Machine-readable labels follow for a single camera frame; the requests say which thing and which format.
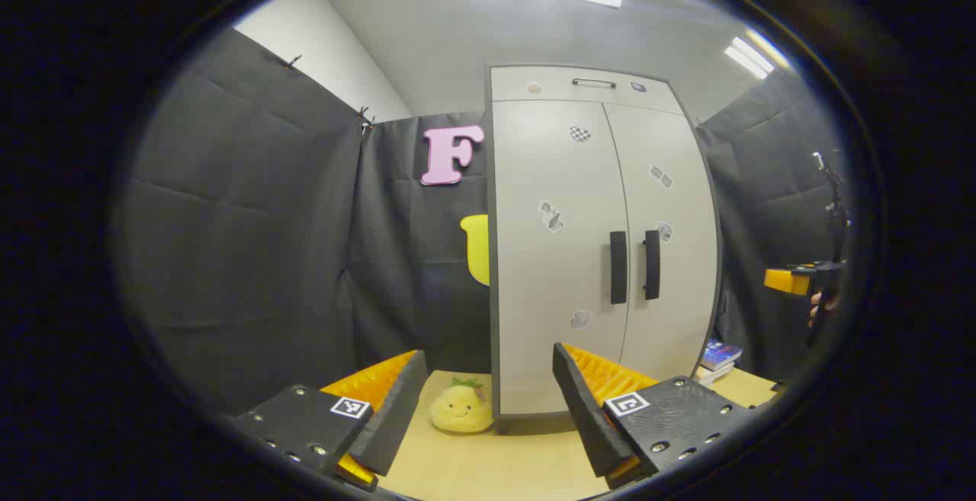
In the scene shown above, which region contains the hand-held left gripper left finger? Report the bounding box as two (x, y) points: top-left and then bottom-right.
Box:
(229, 348), (430, 493)

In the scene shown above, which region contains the black backdrop cloth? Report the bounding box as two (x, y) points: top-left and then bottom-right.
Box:
(347, 112), (493, 376)
(114, 28), (367, 418)
(698, 70), (847, 384)

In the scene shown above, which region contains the grey double-door shoe cabinet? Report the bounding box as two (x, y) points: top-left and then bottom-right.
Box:
(485, 65), (724, 419)

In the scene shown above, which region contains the shoe cabinet door checkered sticker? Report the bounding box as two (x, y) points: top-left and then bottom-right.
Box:
(492, 101), (632, 416)

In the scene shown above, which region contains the black cabinet door handle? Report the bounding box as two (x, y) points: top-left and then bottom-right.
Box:
(609, 231), (628, 305)
(644, 230), (662, 301)

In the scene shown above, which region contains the thin black stand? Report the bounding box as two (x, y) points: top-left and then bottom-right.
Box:
(812, 150), (853, 262)

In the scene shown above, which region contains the yellow smiling plush toy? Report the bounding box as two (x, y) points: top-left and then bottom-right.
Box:
(429, 377), (495, 435)

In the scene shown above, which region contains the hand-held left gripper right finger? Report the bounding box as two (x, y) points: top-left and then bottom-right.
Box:
(552, 342), (763, 490)

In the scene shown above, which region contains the beige book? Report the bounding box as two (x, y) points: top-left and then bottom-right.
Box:
(695, 362), (737, 387)

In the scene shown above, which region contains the blue book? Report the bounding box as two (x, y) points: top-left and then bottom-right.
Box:
(701, 339), (744, 371)

